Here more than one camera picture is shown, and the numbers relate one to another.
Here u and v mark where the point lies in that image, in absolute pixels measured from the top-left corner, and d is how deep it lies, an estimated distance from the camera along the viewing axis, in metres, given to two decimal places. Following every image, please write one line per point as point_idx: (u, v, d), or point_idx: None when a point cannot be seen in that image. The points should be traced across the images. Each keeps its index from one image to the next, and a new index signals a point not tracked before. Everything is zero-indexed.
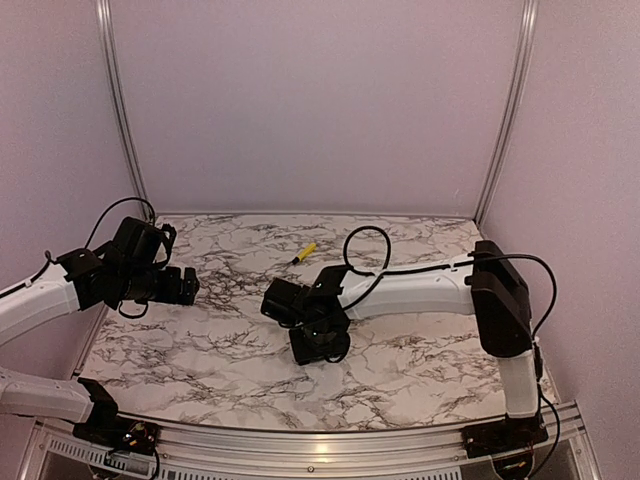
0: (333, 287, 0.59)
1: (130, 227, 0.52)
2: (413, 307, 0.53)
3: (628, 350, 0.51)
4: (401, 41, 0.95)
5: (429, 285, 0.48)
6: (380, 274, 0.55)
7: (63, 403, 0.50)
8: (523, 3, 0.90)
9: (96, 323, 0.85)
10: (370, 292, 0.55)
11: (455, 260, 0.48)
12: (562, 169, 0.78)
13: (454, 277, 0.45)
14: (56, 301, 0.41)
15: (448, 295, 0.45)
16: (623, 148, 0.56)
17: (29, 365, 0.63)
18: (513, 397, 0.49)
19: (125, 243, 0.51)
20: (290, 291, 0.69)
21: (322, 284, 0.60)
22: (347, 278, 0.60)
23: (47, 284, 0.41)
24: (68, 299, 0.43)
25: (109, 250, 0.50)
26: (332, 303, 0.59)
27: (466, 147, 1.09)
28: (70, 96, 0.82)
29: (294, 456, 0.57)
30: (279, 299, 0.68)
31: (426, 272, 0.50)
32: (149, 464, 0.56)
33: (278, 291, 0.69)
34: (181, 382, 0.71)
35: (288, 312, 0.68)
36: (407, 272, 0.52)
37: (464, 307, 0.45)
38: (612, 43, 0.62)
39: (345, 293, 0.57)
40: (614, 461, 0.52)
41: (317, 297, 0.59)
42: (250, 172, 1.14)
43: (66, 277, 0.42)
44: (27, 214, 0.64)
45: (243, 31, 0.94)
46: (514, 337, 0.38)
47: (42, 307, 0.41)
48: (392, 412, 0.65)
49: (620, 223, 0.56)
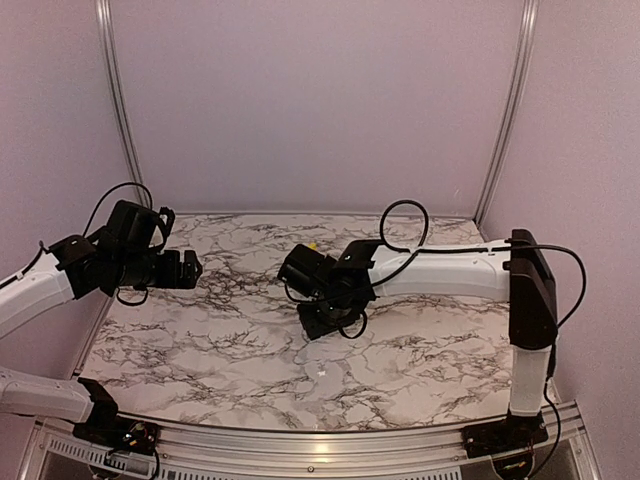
0: (363, 261, 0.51)
1: (122, 212, 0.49)
2: (442, 289, 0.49)
3: (628, 350, 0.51)
4: (401, 41, 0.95)
5: (463, 268, 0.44)
6: (415, 251, 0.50)
7: (64, 402, 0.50)
8: (522, 3, 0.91)
9: (96, 324, 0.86)
10: (404, 269, 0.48)
11: (492, 245, 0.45)
12: (562, 169, 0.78)
13: (494, 261, 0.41)
14: (49, 291, 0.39)
15: (484, 278, 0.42)
16: (623, 147, 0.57)
17: (36, 356, 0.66)
18: (520, 392, 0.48)
19: (119, 229, 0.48)
20: (312, 262, 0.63)
21: (351, 256, 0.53)
22: (379, 252, 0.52)
23: (37, 274, 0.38)
24: (62, 289, 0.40)
25: (103, 236, 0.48)
26: (360, 278, 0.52)
27: (466, 146, 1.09)
28: (70, 96, 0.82)
29: (294, 456, 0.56)
30: (300, 268, 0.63)
31: (461, 254, 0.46)
32: (149, 464, 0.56)
33: (299, 258, 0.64)
34: (181, 381, 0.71)
35: (309, 282, 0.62)
36: (444, 252, 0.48)
37: (497, 293, 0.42)
38: (611, 43, 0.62)
39: (376, 268, 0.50)
40: (614, 461, 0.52)
41: (345, 269, 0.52)
42: (251, 172, 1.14)
43: (58, 267, 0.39)
44: (27, 213, 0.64)
45: (244, 31, 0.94)
46: (543, 329, 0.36)
47: (37, 299, 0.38)
48: (393, 412, 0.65)
49: (619, 223, 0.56)
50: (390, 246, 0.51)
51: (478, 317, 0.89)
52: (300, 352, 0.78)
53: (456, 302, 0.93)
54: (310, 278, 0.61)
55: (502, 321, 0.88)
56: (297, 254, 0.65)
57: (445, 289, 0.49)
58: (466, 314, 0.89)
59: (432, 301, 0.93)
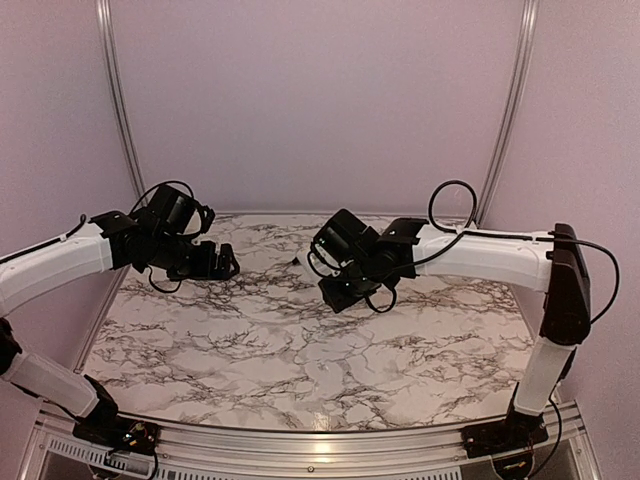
0: (406, 237, 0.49)
1: (161, 201, 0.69)
2: (480, 274, 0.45)
3: (628, 349, 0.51)
4: (401, 41, 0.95)
5: (507, 254, 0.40)
6: (461, 231, 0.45)
7: (69, 392, 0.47)
8: (522, 3, 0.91)
9: (96, 324, 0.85)
10: (449, 250, 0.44)
11: (541, 233, 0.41)
12: (563, 168, 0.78)
13: (537, 250, 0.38)
14: (90, 257, 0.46)
15: (525, 268, 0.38)
16: (623, 147, 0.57)
17: (45, 339, 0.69)
18: (526, 390, 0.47)
19: (158, 211, 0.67)
20: (353, 229, 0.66)
21: (396, 232, 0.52)
22: (424, 231, 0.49)
23: (83, 239, 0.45)
24: (101, 257, 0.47)
25: (143, 214, 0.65)
26: (403, 254, 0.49)
27: (466, 146, 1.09)
28: (69, 95, 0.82)
29: (294, 456, 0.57)
30: (341, 233, 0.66)
31: (505, 240, 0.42)
32: (149, 464, 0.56)
33: (341, 221, 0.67)
34: (181, 381, 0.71)
35: (344, 248, 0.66)
36: (491, 236, 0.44)
37: (535, 284, 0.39)
38: (611, 43, 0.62)
39: (421, 245, 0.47)
40: (614, 461, 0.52)
41: (390, 244, 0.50)
42: (251, 172, 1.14)
43: (102, 234, 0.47)
44: (26, 214, 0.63)
45: (244, 30, 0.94)
46: (577, 325, 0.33)
47: (79, 261, 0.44)
48: (392, 412, 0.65)
49: (619, 222, 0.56)
50: (437, 225, 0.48)
51: (477, 317, 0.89)
52: (300, 352, 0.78)
53: (456, 302, 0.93)
54: (348, 245, 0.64)
55: (501, 320, 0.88)
56: (341, 219, 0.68)
57: (481, 274, 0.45)
58: (466, 314, 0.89)
59: (432, 301, 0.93)
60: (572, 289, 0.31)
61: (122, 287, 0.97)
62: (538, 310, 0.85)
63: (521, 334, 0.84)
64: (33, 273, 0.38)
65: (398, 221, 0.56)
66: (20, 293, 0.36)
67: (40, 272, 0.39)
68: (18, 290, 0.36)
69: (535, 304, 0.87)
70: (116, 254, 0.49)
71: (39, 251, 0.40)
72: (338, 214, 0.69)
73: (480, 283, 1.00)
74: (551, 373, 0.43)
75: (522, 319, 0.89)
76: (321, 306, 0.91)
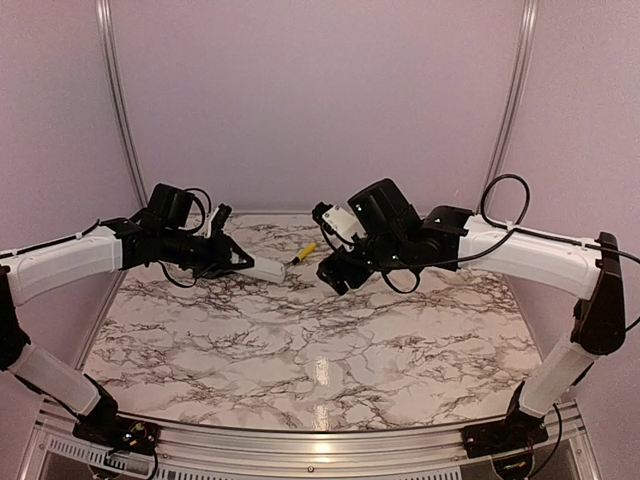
0: (452, 228, 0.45)
1: (163, 196, 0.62)
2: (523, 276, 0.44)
3: (628, 350, 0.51)
4: (401, 41, 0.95)
5: (554, 259, 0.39)
6: (510, 228, 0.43)
7: (76, 390, 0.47)
8: (522, 3, 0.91)
9: (95, 325, 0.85)
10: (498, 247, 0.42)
11: (587, 240, 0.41)
12: (563, 167, 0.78)
13: (587, 257, 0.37)
14: (104, 255, 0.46)
15: (571, 273, 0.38)
16: (622, 145, 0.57)
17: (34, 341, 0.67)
18: (534, 391, 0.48)
19: (162, 211, 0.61)
20: (398, 204, 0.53)
21: (441, 221, 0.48)
22: (472, 223, 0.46)
23: (96, 238, 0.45)
24: (114, 255, 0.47)
25: (147, 216, 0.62)
26: (447, 247, 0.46)
27: (468, 144, 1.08)
28: (69, 97, 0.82)
29: (294, 456, 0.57)
30: (383, 201, 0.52)
31: (553, 242, 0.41)
32: (149, 464, 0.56)
33: (385, 190, 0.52)
34: (181, 381, 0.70)
35: (383, 223, 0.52)
36: (540, 237, 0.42)
37: (578, 290, 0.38)
38: (612, 44, 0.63)
39: (469, 238, 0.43)
40: (613, 461, 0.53)
41: (438, 231, 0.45)
42: (250, 170, 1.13)
43: (115, 234, 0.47)
44: (24, 212, 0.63)
45: (244, 27, 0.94)
46: (613, 336, 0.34)
47: (94, 258, 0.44)
48: (392, 412, 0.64)
49: (617, 221, 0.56)
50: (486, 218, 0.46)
51: (477, 317, 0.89)
52: (300, 352, 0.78)
53: (456, 303, 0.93)
54: (386, 221, 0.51)
55: (501, 320, 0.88)
56: (386, 187, 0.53)
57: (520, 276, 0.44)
58: (466, 314, 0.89)
59: (432, 301, 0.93)
60: (615, 300, 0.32)
61: (122, 286, 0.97)
62: (538, 310, 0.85)
63: (521, 333, 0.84)
64: (53, 264, 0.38)
65: (440, 209, 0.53)
66: (38, 283, 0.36)
67: (58, 266, 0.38)
68: (36, 281, 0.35)
69: (536, 306, 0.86)
70: (127, 256, 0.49)
71: (58, 245, 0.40)
72: (380, 182, 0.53)
73: (480, 284, 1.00)
74: (562, 371, 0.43)
75: (522, 319, 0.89)
76: (321, 306, 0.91)
